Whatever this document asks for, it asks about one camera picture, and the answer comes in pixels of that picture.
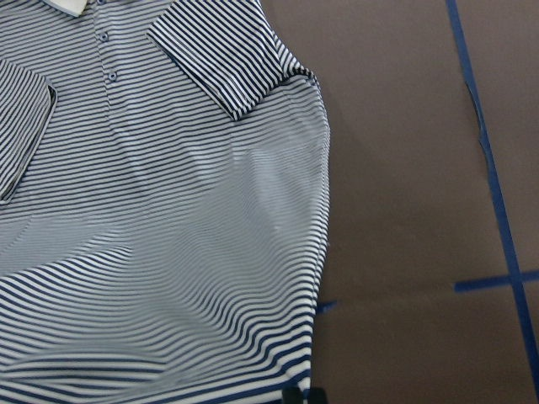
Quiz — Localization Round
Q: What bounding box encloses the striped polo shirt white collar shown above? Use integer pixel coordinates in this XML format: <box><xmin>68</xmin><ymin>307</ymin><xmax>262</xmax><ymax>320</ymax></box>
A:
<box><xmin>1</xmin><ymin>1</ymin><xmax>330</xmax><ymax>403</ymax></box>

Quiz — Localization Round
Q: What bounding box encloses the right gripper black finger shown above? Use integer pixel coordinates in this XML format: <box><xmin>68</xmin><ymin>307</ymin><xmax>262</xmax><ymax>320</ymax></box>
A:
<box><xmin>282</xmin><ymin>387</ymin><xmax>327</xmax><ymax>404</ymax></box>

